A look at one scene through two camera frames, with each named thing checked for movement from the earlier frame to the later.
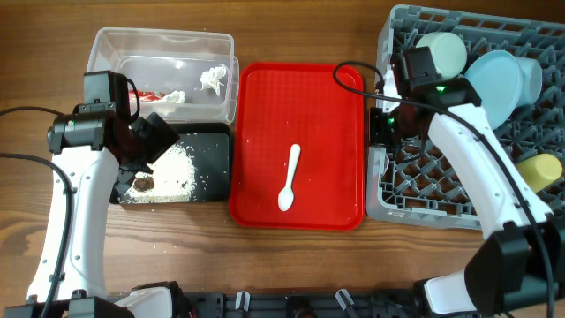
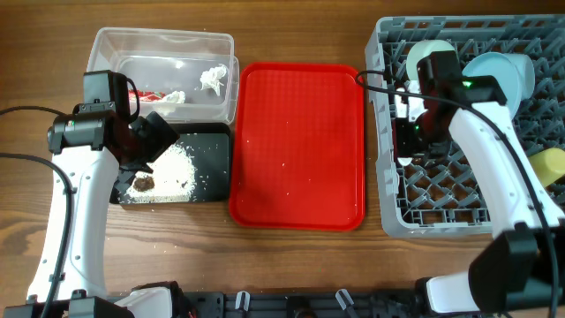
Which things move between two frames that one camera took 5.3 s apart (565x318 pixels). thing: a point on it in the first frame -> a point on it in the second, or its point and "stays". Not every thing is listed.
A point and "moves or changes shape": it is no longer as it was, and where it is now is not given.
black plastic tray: [207, 146] stays
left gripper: [160, 137] stays
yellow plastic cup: [540, 170] moves or changes shape
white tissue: [212, 77] stays
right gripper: [375, 132] -> [403, 145]
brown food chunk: [143, 184] stays
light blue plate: [496, 78] stays
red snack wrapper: [146, 95] stays
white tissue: [175, 96] stays
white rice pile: [173, 175] stays
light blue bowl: [531, 81] moves or changes shape
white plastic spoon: [286, 197] moves or changes shape
